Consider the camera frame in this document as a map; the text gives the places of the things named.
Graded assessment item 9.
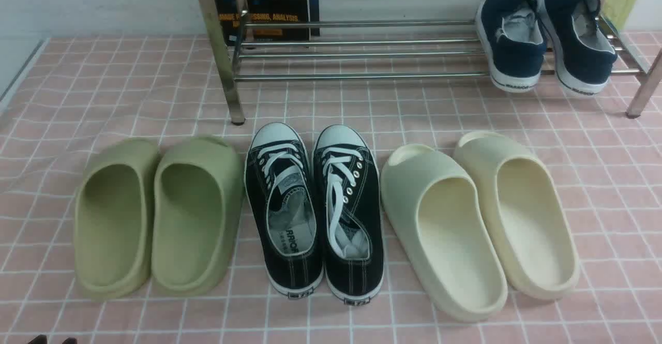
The black canvas sneaker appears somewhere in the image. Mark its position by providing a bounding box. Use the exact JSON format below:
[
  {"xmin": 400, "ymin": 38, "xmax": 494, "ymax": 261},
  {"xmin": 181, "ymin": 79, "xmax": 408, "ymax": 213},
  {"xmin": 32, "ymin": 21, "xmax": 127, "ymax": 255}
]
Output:
[
  {"xmin": 311, "ymin": 125, "xmax": 384, "ymax": 306},
  {"xmin": 244, "ymin": 122, "xmax": 324, "ymax": 299}
]

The steel shoe rack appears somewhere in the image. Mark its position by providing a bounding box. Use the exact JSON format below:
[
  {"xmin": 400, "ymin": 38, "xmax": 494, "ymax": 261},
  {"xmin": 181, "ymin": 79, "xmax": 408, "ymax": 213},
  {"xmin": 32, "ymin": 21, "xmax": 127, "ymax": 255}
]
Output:
[{"xmin": 198, "ymin": 0, "xmax": 660, "ymax": 126}]

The left cream foam slipper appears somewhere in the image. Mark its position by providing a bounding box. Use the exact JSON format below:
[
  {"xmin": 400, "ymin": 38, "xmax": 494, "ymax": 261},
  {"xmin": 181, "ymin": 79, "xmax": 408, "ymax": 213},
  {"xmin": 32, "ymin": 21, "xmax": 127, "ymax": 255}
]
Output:
[{"xmin": 380, "ymin": 144, "xmax": 508, "ymax": 322}]

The cream foam slipper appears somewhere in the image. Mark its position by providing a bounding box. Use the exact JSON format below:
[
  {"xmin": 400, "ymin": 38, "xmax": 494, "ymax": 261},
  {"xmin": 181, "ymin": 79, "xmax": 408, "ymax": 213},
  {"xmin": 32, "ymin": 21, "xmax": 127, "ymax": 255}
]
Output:
[
  {"xmin": 453, "ymin": 130, "xmax": 580, "ymax": 300},
  {"xmin": 380, "ymin": 144, "xmax": 508, "ymax": 322}
]

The right green foam slipper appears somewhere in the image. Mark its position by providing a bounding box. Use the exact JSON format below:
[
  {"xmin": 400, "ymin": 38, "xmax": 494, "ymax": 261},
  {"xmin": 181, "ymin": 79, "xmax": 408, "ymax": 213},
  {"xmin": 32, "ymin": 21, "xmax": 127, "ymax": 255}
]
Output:
[{"xmin": 152, "ymin": 135, "xmax": 244, "ymax": 296}]

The green foam slipper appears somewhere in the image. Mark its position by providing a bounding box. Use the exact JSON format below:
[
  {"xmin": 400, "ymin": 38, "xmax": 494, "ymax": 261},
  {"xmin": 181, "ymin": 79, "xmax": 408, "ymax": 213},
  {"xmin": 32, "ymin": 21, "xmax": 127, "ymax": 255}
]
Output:
[
  {"xmin": 73, "ymin": 138, "xmax": 160, "ymax": 300},
  {"xmin": 152, "ymin": 135, "xmax": 244, "ymax": 296}
]

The black book orange title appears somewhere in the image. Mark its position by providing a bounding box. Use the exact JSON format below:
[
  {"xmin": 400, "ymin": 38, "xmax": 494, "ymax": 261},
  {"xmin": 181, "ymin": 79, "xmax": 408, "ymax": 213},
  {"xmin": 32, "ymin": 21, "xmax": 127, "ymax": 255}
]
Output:
[{"xmin": 215, "ymin": 0, "xmax": 321, "ymax": 47}]

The right cream foam slipper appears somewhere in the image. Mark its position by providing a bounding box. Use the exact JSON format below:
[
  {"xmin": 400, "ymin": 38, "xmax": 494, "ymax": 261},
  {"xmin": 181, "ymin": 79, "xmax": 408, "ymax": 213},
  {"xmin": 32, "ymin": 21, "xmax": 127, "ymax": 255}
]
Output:
[{"xmin": 453, "ymin": 130, "xmax": 580, "ymax": 300}]

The left green foam slipper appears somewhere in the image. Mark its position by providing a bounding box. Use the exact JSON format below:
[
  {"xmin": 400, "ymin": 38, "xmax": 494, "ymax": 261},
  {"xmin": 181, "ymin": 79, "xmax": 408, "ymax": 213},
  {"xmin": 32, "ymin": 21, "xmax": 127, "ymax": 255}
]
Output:
[{"xmin": 73, "ymin": 138, "xmax": 160, "ymax": 300}]

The left navy sneaker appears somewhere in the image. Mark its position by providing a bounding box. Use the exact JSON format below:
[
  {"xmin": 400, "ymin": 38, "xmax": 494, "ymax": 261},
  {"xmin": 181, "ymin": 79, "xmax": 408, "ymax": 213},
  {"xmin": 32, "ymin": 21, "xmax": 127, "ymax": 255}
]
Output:
[{"xmin": 475, "ymin": 0, "xmax": 548, "ymax": 93}]

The navy sneaker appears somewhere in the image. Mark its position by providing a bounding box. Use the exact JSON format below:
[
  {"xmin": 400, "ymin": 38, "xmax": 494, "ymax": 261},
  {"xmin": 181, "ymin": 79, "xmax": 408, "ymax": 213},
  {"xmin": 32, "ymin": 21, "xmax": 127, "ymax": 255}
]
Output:
[
  {"xmin": 475, "ymin": 0, "xmax": 548, "ymax": 93},
  {"xmin": 537, "ymin": 0, "xmax": 618, "ymax": 96}
]

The right navy sneaker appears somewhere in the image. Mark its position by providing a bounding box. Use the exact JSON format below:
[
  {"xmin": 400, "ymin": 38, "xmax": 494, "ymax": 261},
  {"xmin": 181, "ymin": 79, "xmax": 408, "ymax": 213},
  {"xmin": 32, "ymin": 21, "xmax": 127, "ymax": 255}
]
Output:
[{"xmin": 537, "ymin": 0, "xmax": 618, "ymax": 96}]

